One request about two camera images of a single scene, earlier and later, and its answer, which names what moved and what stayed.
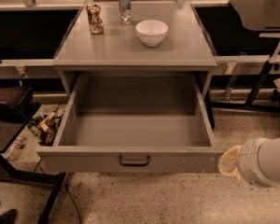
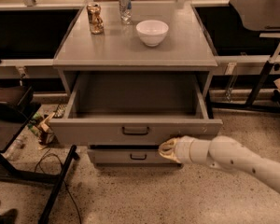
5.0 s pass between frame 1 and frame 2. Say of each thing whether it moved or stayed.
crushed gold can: stayed
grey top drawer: moved
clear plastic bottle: stayed
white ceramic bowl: stayed
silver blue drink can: stayed
